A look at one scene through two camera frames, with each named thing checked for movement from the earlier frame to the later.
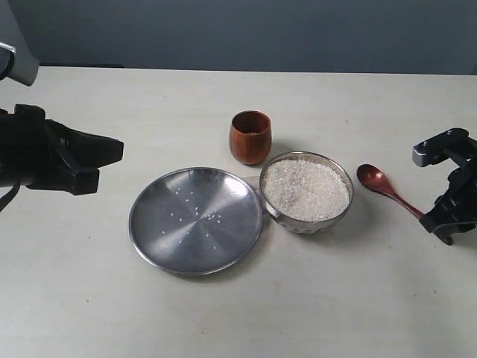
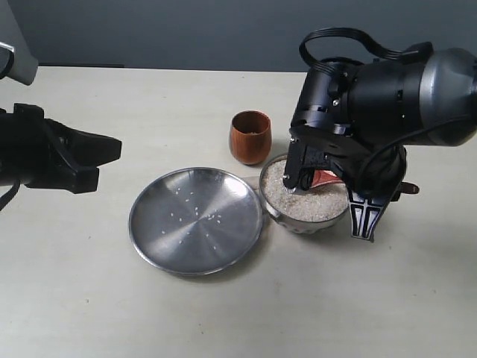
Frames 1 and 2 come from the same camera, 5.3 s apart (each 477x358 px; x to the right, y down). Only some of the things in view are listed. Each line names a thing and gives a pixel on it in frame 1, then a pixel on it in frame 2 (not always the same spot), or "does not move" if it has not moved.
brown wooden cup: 250,136 does not move
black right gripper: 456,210 -> 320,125
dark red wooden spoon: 375,180 -> 325,177
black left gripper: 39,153 does not move
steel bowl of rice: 305,192 does not move
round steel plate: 195,221 does not move
